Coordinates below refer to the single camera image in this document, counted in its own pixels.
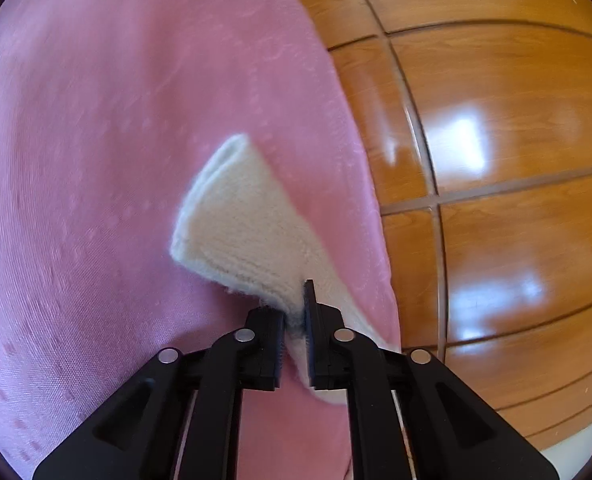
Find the cream knitted garment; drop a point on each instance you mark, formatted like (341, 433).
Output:
(246, 220)

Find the pink patterned bedsheet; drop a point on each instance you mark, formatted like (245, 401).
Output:
(101, 135)

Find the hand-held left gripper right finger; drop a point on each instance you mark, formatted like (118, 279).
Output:
(308, 332)

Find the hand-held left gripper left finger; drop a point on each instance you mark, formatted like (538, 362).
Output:
(275, 332)

